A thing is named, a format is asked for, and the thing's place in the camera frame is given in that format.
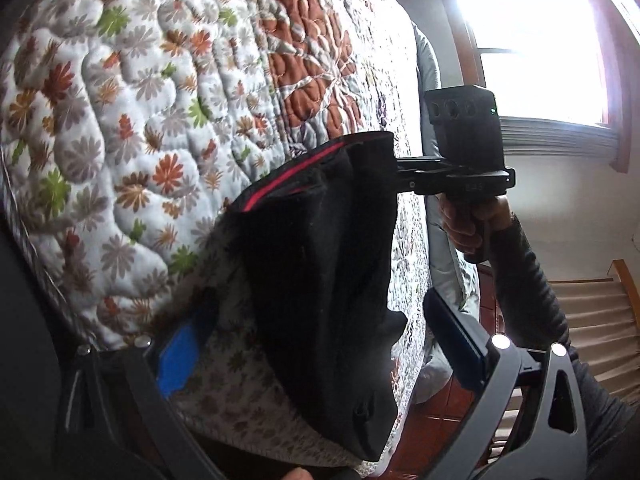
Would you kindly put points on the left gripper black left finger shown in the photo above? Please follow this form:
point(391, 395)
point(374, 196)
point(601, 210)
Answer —
point(115, 419)

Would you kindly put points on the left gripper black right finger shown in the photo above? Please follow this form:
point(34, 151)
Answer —
point(549, 438)

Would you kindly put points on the black pants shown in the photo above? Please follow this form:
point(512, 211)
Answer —
point(314, 240)

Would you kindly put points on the right forearm dark sleeve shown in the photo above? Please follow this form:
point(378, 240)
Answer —
point(535, 320)

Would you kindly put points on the right hand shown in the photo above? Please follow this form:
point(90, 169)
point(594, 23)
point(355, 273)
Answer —
point(469, 226)

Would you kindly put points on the grey bed sheet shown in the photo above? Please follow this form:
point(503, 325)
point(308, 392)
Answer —
point(455, 279)

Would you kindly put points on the beige curtain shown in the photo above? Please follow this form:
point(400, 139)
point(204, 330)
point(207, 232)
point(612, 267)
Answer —
point(603, 318)

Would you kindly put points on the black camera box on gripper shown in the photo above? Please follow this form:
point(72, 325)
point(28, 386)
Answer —
point(467, 126)

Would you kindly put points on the window with wooden frame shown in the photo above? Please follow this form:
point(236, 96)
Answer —
point(560, 70)

